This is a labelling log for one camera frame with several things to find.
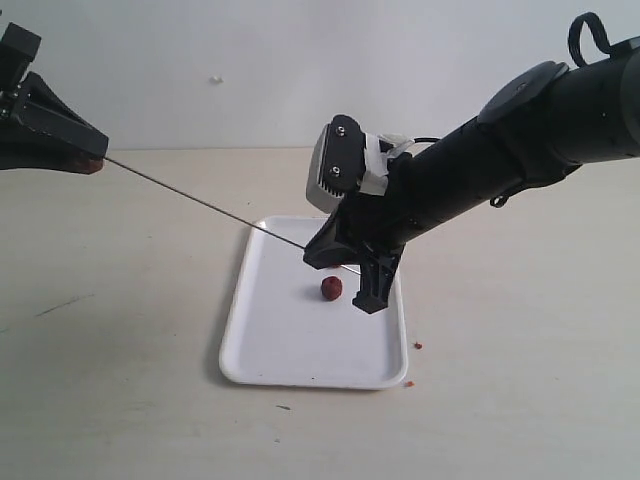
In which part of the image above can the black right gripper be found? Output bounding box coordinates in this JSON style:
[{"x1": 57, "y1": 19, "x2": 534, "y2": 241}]
[{"x1": 303, "y1": 154, "x2": 435, "y2": 314}]

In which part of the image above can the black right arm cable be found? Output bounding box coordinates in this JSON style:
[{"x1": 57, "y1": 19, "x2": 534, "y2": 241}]
[{"x1": 568, "y1": 13, "x2": 614, "y2": 67}]

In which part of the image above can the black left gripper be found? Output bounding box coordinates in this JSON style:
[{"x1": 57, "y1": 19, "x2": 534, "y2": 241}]
[{"x1": 1, "y1": 22, "x2": 109, "y2": 174}]

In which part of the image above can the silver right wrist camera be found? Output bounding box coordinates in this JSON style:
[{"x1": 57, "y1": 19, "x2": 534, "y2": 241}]
[{"x1": 305, "y1": 114, "x2": 415, "y2": 214}]

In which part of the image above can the thin metal skewer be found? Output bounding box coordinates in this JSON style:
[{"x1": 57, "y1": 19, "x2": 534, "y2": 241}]
[{"x1": 102, "y1": 156, "x2": 362, "y2": 275}]

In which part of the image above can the white rectangular plastic tray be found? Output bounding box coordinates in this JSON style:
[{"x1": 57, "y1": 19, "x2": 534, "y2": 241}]
[{"x1": 219, "y1": 215, "x2": 409, "y2": 390}]

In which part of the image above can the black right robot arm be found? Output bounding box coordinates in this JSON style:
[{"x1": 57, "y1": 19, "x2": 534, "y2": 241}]
[{"x1": 303, "y1": 39, "x2": 639, "y2": 314}]

